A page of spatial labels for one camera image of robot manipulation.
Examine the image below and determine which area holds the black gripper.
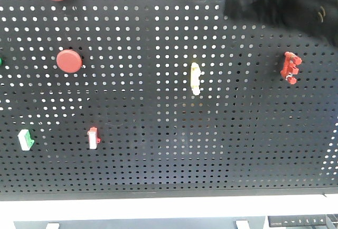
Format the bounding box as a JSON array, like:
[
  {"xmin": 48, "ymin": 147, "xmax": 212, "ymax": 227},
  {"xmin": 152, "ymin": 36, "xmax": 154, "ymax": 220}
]
[{"xmin": 224, "ymin": 0, "xmax": 337, "ymax": 44}]

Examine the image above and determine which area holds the red push button middle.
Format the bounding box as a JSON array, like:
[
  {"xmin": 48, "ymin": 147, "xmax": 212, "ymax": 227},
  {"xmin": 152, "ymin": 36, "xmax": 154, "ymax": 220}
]
[{"xmin": 57, "ymin": 49, "xmax": 82, "ymax": 73}]

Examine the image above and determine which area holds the black perforated pegboard panel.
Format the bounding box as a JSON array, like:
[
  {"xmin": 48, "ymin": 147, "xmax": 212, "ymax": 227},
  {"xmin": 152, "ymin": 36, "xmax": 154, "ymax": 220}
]
[{"xmin": 1, "ymin": 0, "xmax": 337, "ymax": 199}]

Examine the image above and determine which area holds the desk height control panel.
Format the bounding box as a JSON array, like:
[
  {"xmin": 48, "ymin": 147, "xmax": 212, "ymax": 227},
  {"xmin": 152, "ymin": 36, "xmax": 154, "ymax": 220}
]
[{"xmin": 268, "ymin": 214, "xmax": 327, "ymax": 227}]

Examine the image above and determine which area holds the red triple toggle switch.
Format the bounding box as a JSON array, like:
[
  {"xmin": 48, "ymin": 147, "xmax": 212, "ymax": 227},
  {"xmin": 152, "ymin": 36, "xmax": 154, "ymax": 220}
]
[{"xmin": 280, "ymin": 52, "xmax": 302, "ymax": 85}]

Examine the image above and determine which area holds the yellow rocker switch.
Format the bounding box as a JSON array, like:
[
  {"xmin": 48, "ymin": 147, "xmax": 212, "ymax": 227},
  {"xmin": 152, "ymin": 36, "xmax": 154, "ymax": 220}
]
[{"xmin": 190, "ymin": 62, "xmax": 202, "ymax": 96}]

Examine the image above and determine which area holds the red white rocker switch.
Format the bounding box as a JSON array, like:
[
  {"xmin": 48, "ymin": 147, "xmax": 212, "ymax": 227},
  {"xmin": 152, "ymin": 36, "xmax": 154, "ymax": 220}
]
[{"xmin": 87, "ymin": 127, "xmax": 101, "ymax": 150}]

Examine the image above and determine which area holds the green rocker switch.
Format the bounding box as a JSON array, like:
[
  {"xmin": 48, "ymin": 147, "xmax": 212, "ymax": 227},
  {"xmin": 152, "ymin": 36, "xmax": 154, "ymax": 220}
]
[{"xmin": 17, "ymin": 129, "xmax": 34, "ymax": 151}]

